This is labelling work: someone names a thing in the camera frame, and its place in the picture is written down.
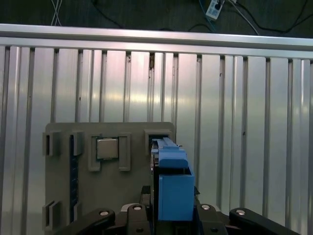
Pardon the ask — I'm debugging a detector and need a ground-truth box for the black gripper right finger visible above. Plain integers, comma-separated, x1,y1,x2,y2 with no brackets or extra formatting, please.
194,186,303,235

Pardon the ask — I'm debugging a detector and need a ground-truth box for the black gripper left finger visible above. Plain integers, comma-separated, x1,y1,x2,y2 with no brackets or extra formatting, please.
70,186,152,235

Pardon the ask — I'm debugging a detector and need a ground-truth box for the white cable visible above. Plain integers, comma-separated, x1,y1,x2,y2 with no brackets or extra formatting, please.
50,0,62,26

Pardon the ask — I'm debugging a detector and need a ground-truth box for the silver CPU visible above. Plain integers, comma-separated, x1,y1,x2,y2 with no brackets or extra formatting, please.
96,138,119,161

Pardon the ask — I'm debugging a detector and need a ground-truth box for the white power strip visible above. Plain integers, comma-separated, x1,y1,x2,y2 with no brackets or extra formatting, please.
205,0,224,21

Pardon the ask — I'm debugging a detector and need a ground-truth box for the grey parts rack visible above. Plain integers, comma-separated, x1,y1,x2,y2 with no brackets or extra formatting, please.
42,121,177,232

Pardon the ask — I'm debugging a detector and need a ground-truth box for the hard disk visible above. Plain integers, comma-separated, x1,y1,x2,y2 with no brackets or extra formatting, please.
150,137,196,222

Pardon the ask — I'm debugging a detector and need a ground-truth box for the blue cable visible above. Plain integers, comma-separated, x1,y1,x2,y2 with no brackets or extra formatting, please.
198,0,217,32

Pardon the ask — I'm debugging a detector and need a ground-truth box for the RAM stick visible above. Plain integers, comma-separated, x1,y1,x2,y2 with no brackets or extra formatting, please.
69,134,80,223

